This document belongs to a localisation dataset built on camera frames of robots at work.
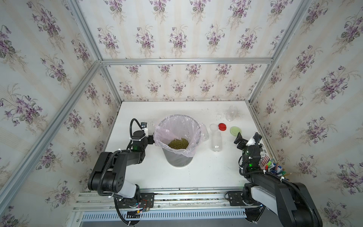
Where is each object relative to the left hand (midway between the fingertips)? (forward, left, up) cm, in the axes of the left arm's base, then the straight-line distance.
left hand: (148, 131), depth 93 cm
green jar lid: (+5, -62, -6) cm, 62 cm away
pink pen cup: (-27, -73, +5) cm, 77 cm away
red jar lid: (+8, -53, -5) cm, 54 cm away
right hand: (-8, -64, +7) cm, 65 cm away
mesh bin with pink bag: (-4, -21, +1) cm, 21 cm away
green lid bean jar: (-14, -33, +21) cm, 42 cm away
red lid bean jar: (-6, -46, -3) cm, 46 cm away
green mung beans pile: (-8, -20, -3) cm, 22 cm away
